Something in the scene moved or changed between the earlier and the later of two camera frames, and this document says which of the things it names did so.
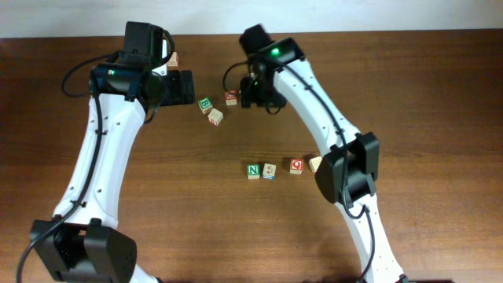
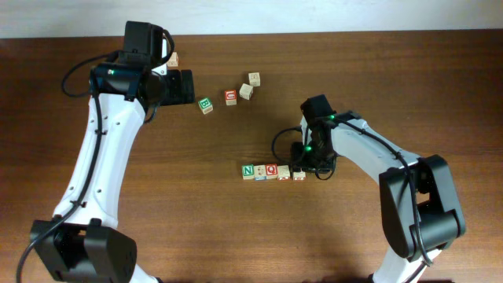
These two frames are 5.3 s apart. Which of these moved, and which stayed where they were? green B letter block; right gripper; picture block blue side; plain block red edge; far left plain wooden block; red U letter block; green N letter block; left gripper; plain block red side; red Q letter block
Moved: plain block red edge; picture block blue side; plain block red side; green N letter block; right gripper; red Q letter block
Stayed: green B letter block; red U letter block; far left plain wooden block; left gripper
